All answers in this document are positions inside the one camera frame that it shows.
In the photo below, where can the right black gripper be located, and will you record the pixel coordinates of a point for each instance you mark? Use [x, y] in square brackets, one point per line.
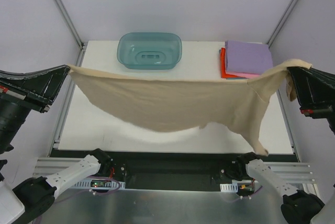
[316, 110]

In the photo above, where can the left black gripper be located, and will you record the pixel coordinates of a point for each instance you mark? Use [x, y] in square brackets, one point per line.
[23, 98]

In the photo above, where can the beige t shirt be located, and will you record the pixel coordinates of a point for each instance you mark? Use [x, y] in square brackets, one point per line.
[175, 105]

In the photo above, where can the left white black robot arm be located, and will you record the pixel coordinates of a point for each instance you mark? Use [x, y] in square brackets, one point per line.
[34, 196]

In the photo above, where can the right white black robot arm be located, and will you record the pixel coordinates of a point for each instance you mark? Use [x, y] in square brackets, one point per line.
[297, 205]

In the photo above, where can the folded purple t shirt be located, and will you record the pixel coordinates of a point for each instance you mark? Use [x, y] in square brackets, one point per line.
[247, 57]

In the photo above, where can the folded pink t shirt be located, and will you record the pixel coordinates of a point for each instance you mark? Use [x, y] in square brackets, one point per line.
[242, 75]

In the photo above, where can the folded teal t shirt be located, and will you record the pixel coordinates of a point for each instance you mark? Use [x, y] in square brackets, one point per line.
[235, 78]

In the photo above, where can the folded orange t shirt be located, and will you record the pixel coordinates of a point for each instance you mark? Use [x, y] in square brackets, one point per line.
[222, 64]

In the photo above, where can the teal plastic basin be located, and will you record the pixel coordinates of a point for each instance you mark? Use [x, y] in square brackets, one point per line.
[149, 50]

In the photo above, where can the left aluminium frame post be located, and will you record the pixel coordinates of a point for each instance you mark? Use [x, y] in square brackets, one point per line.
[69, 23]

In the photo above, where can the aluminium frame post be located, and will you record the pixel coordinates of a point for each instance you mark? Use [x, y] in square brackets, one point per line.
[282, 21]
[69, 23]

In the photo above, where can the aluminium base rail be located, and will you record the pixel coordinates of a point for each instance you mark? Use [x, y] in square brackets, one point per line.
[293, 172]

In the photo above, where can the right aluminium frame post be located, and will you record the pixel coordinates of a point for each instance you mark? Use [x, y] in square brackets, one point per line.
[282, 21]

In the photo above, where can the left white cable duct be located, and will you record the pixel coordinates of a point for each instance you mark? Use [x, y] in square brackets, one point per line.
[91, 183]

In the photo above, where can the white cable duct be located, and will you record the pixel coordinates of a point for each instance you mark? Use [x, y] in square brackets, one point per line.
[229, 188]
[91, 183]

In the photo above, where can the right white cable duct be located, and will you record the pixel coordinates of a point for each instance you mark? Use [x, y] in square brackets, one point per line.
[229, 188]

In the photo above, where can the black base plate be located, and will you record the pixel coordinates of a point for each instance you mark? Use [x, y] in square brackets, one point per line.
[174, 171]

